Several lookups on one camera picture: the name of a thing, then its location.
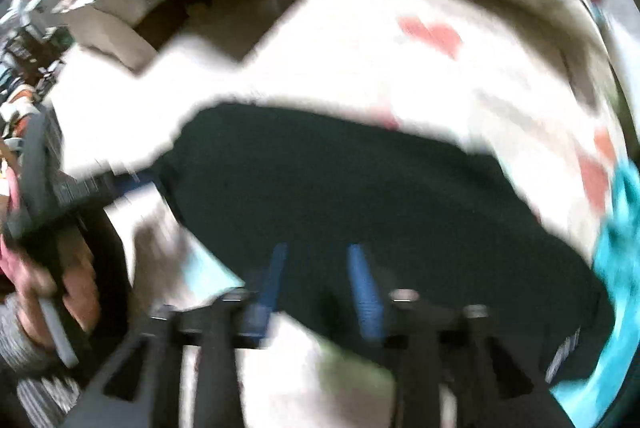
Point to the black pants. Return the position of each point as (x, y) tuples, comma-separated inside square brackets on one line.
[(350, 188)]

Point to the white heart-print blanket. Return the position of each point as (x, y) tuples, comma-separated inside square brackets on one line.
[(400, 43)]

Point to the person's left forearm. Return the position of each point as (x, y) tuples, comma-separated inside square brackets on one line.
[(25, 358)]

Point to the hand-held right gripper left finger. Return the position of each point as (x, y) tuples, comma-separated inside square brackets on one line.
[(272, 275)]

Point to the person's left hand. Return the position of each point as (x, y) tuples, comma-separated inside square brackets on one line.
[(75, 288)]

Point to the teal cloth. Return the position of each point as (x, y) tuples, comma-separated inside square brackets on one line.
[(617, 268)]

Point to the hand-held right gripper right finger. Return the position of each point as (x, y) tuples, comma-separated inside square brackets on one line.
[(362, 288)]

